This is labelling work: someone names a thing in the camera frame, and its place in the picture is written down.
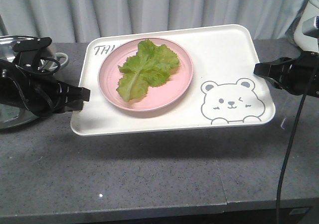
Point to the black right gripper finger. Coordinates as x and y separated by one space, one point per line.
274 69
276 82

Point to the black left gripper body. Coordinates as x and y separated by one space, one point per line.
37 89

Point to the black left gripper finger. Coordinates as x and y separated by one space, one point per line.
69 107
70 93

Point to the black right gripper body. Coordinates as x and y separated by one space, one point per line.
301 74

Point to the cream bear serving tray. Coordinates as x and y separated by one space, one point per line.
213 86

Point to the green lettuce leaf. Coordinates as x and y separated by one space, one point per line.
151 66

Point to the pink round plate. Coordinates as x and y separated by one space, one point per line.
157 97

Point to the green electric cooking pot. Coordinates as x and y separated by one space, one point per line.
12 110

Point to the white grey curtain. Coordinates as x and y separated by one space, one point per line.
86 20

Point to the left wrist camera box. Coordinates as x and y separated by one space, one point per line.
32 51

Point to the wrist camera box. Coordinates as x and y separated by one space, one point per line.
310 27
32 51

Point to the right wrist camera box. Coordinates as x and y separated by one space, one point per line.
310 27

